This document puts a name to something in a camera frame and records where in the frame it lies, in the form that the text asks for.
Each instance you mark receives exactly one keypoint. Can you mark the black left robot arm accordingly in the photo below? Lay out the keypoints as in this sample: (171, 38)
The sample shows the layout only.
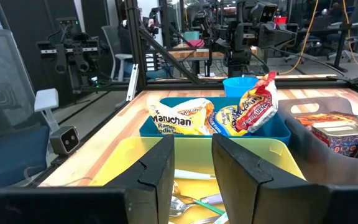
(238, 59)

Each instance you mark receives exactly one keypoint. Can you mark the grey mesh office chair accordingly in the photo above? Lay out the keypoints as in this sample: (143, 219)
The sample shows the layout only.
(8, 124)

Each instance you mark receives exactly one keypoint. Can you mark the black office desk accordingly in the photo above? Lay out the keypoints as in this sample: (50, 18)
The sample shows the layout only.
(340, 40)

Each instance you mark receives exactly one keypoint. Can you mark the smoky grey plastic bin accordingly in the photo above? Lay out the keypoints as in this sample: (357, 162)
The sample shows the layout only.
(306, 155)

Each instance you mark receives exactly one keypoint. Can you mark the white office chair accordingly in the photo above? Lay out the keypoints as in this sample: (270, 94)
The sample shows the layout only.
(117, 49)

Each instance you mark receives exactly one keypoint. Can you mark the red box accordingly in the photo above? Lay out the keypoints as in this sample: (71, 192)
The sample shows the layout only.
(281, 20)

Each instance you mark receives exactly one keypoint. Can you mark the blue plastic cup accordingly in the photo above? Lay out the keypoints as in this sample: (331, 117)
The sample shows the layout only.
(239, 87)

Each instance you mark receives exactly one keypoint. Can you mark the taco seasoning packet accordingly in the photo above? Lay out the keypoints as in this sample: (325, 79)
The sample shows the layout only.
(322, 118)

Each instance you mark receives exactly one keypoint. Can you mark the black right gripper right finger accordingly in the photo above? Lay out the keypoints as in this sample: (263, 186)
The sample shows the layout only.
(275, 199)

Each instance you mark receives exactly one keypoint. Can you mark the red ramen packet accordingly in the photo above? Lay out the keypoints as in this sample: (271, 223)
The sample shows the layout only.
(258, 105)

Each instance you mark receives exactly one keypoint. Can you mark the translucent yellow plastic bin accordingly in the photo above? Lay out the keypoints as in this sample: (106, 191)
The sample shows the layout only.
(194, 152)

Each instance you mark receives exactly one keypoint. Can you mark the teal plastic bin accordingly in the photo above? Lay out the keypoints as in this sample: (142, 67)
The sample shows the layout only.
(278, 127)

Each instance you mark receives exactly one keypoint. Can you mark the pink red object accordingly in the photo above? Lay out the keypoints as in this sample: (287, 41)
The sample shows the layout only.
(195, 43)

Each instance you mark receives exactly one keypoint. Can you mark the other rig black robot arm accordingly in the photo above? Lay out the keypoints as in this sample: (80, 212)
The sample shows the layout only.
(73, 53)

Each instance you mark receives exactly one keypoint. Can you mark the teal box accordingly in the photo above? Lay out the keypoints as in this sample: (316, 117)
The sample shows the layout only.
(190, 35)

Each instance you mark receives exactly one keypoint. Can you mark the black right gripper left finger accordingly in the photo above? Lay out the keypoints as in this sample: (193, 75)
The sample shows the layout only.
(120, 202)

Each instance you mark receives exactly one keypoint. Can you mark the yellow blue ramen packet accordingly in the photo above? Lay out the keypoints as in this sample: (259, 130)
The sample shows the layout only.
(225, 123)

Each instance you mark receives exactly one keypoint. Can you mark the black office chair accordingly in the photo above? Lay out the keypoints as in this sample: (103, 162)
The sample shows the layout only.
(357, 28)

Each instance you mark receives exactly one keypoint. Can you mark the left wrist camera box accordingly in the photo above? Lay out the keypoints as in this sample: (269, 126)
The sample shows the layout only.
(267, 12)

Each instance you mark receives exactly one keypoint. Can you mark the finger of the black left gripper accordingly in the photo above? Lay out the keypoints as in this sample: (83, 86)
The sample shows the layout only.
(278, 35)
(264, 35)

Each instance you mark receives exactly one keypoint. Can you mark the table-level camera box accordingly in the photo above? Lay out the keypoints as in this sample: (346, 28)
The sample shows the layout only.
(65, 140)

